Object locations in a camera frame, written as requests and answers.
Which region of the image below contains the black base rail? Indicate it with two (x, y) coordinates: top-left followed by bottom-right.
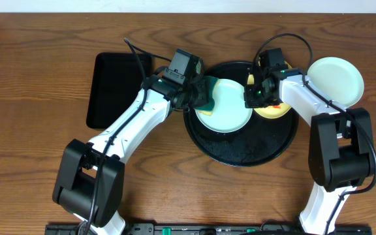
(44, 222), (373, 235)

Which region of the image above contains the green yellow sponge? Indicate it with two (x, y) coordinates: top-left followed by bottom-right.
(195, 76), (220, 116)

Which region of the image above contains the mint green plate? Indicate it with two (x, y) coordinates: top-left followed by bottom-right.
(307, 57), (364, 106)
(195, 79), (253, 133)

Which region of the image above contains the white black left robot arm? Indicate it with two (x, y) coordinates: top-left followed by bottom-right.
(52, 75), (218, 234)

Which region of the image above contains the black round serving tray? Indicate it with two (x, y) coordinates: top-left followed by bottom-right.
(183, 61), (299, 166)

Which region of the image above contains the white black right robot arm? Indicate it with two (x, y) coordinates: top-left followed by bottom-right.
(245, 65), (376, 234)

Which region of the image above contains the yellow plate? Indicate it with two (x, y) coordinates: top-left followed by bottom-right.
(246, 61), (293, 119)

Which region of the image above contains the black rectangular water tray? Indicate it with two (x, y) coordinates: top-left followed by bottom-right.
(86, 52), (142, 129)

